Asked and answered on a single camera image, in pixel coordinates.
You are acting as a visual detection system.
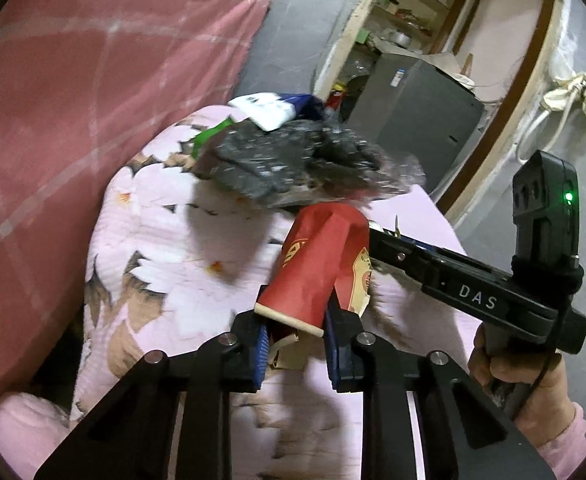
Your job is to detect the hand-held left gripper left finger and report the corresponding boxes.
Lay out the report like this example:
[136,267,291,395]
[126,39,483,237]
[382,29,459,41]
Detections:
[33,310,274,480]

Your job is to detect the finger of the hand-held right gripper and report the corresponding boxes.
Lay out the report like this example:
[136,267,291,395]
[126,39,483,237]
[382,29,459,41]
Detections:
[395,232,446,260]
[368,224,442,289]

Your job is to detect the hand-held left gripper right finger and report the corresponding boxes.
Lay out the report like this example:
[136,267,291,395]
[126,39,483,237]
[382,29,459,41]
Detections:
[323,292,556,480]

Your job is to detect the red paper cup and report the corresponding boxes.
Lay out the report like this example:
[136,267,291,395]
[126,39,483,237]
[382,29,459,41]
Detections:
[254,203,374,339]

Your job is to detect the black plastic bag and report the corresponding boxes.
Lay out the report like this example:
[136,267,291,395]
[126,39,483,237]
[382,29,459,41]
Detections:
[193,120,426,211]

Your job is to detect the white and blue packet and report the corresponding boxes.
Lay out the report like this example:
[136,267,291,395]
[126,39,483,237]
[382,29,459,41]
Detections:
[228,92,325,132]

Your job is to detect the green packet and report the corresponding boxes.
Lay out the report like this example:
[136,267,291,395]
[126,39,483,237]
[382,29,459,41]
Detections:
[192,117,237,155]

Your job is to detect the person's right forearm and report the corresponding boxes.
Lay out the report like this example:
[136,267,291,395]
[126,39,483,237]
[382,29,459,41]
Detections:
[533,404,586,477]

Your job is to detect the person's right hand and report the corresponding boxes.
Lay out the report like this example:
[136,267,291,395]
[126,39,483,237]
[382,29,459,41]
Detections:
[468,326,582,444]

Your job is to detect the pink floral blanket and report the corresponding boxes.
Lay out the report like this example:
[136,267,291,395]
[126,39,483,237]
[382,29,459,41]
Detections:
[0,105,474,480]

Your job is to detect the grey refrigerator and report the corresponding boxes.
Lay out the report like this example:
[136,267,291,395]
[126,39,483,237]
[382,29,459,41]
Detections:
[345,52,486,193]

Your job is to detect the yellow and red plastic toy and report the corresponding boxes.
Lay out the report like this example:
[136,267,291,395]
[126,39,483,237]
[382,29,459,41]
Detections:
[324,86,347,112]

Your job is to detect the metal pot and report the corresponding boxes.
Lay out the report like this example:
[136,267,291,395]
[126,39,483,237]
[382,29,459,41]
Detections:
[380,27,415,49]

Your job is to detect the cream rubber gloves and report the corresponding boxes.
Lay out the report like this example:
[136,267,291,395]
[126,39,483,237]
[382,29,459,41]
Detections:
[543,72,586,134]

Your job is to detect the red plaid cloth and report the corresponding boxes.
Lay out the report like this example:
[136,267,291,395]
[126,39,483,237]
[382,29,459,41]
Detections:
[0,0,272,411]

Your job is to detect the black cable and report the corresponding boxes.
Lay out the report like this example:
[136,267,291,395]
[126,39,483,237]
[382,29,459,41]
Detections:
[506,255,586,418]

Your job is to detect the white hose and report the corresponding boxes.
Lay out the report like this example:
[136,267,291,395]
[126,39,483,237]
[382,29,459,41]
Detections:
[516,87,581,164]

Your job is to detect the brown wooden door frame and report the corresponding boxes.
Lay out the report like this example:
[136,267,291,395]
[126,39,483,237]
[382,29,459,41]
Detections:
[435,0,560,216]

